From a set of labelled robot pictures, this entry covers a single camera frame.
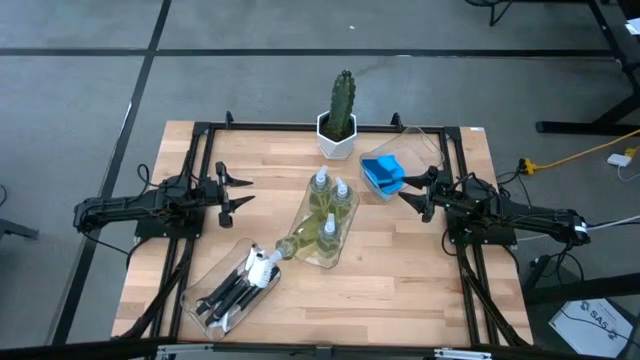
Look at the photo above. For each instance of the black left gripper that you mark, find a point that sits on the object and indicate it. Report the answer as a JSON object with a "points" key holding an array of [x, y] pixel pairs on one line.
{"points": [[207, 191]]}

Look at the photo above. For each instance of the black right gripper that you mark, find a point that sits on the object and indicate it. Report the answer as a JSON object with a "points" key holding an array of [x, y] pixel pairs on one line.
{"points": [[447, 197]]}

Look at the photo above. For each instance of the clear plastic bin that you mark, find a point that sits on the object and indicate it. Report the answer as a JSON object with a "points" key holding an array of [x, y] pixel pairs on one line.
{"points": [[235, 260], [351, 212], [420, 147]]}

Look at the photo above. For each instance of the yellow dish soap bottle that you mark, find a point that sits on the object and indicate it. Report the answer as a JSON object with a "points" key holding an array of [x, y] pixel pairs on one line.
{"points": [[300, 235], [329, 242], [342, 205], [319, 197]]}

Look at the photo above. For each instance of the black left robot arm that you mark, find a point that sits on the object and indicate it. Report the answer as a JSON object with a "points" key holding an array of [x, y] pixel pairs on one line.
{"points": [[125, 205]]}

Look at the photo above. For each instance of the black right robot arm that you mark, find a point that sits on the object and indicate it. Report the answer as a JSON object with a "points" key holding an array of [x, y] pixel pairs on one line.
{"points": [[530, 220]]}

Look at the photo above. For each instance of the white hexagonal plant pot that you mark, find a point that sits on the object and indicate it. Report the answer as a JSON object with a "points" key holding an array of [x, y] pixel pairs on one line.
{"points": [[336, 148]]}

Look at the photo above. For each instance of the green cactus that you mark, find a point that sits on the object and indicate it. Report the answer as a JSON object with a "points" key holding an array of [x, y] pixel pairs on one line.
{"points": [[341, 105]]}

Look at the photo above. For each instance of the black power strip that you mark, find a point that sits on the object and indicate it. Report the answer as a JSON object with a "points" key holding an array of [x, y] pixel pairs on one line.
{"points": [[537, 270]]}

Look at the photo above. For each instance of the black desk leg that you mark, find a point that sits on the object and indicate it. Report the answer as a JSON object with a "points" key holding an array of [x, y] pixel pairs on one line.
{"points": [[590, 289], [575, 127]]}

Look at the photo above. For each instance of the black chair base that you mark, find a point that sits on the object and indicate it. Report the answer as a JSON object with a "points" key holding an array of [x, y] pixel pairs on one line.
{"points": [[15, 229], [493, 17]]}

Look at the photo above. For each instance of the white power adapter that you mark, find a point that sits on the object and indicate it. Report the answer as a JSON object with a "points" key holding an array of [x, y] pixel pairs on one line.
{"points": [[620, 160]]}

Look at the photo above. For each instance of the white printed paper sheet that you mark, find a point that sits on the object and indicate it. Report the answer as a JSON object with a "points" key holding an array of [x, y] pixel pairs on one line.
{"points": [[585, 325]]}

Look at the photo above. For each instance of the black aluminium table frame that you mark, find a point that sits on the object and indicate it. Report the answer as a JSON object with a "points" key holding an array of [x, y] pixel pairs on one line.
{"points": [[270, 127]]}

